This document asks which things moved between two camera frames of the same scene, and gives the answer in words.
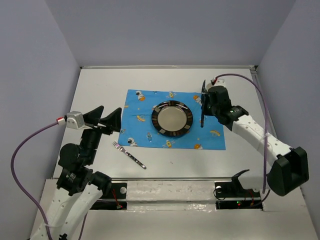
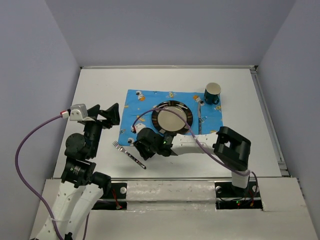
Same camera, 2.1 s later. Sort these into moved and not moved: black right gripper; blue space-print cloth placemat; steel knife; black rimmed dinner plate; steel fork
Moved: steel knife; black right gripper
Not moved: black rimmed dinner plate; steel fork; blue space-print cloth placemat
